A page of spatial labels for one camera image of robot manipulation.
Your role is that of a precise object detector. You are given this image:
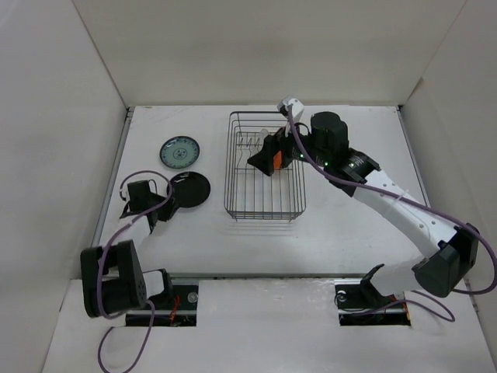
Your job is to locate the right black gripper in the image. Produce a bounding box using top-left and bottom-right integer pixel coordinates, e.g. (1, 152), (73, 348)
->
(247, 115), (330, 176)

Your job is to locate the orange plate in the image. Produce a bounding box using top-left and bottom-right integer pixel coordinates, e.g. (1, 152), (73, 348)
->
(273, 152), (283, 171)

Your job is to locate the clear glass plate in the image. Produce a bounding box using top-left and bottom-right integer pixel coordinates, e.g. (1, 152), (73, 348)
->
(256, 128), (270, 143)

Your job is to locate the black plate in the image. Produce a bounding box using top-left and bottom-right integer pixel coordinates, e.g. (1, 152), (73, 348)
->
(170, 171), (211, 208)

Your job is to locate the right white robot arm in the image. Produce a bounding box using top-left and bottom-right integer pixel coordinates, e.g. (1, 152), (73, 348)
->
(247, 111), (479, 306)

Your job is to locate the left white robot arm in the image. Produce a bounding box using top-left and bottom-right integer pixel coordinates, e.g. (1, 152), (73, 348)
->
(80, 180), (175, 318)

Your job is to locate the blue floral plate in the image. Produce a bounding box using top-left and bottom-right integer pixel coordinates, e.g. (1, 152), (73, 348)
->
(158, 135), (200, 169)

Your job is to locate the dark wire dish rack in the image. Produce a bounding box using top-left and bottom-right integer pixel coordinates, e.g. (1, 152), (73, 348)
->
(224, 110), (306, 221)

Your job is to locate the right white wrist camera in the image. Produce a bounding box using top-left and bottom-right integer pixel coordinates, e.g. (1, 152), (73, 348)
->
(276, 96), (305, 123)

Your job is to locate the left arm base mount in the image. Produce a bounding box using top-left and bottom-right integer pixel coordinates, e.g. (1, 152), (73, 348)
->
(126, 280), (200, 327)

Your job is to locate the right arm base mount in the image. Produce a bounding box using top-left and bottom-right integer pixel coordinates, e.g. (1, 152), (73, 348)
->
(334, 279), (411, 326)

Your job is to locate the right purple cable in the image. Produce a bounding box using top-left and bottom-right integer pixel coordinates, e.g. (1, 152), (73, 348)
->
(283, 104), (497, 322)

